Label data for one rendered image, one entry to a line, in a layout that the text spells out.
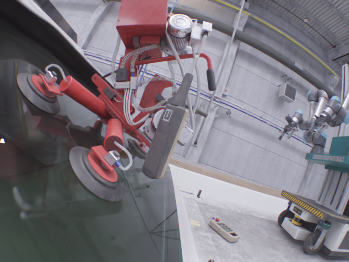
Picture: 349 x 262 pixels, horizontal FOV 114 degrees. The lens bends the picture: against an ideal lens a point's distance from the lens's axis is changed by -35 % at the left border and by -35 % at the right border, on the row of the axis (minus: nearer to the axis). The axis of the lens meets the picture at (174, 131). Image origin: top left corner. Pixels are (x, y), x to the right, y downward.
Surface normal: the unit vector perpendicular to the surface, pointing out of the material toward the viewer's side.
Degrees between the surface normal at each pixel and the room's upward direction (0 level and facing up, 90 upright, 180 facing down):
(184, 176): 90
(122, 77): 90
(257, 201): 90
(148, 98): 90
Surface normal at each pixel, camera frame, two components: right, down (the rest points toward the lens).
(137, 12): 0.04, 0.00
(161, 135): -0.50, -0.21
